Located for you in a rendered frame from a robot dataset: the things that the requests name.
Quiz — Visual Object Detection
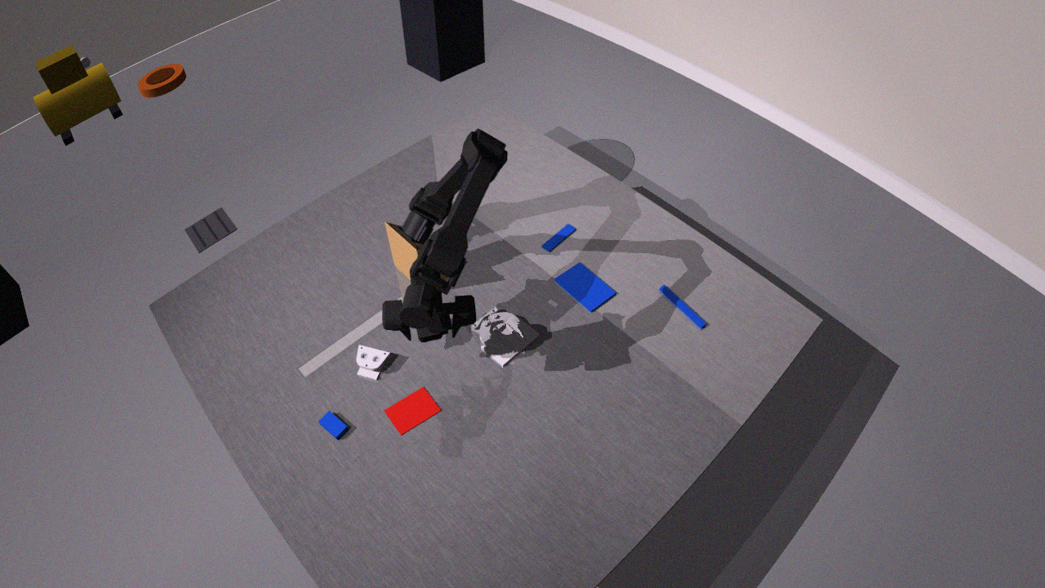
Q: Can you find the blue rectangular block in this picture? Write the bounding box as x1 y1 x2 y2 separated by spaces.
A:
318 411 349 440

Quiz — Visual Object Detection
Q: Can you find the red flat rectangular plate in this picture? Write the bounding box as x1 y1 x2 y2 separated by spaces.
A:
385 386 441 436

